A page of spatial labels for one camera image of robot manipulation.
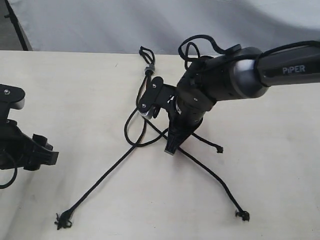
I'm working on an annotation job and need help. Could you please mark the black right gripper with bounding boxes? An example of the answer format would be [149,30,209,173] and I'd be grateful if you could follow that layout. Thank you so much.
[164,97,206,156]

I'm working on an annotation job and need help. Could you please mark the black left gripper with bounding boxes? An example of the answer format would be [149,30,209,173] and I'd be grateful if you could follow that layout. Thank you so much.
[0,119,59,171]

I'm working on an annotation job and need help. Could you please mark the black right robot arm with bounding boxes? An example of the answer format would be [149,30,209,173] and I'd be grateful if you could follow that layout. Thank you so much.
[164,40,320,155]

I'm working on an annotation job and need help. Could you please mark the white backdrop cloth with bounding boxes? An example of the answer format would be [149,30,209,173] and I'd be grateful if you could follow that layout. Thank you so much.
[10,0,320,55]

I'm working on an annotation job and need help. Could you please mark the black backdrop stand pole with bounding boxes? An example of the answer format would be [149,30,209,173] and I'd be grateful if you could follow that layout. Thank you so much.
[3,0,33,51]

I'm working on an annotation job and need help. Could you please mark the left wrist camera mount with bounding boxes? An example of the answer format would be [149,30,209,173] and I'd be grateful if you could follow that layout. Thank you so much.
[0,84,26,110]

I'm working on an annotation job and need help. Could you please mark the clear tape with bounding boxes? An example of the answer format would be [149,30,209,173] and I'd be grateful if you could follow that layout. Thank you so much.
[144,64,155,76]

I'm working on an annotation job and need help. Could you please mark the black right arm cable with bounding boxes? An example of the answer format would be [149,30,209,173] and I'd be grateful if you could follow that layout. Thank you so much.
[177,34,241,63]

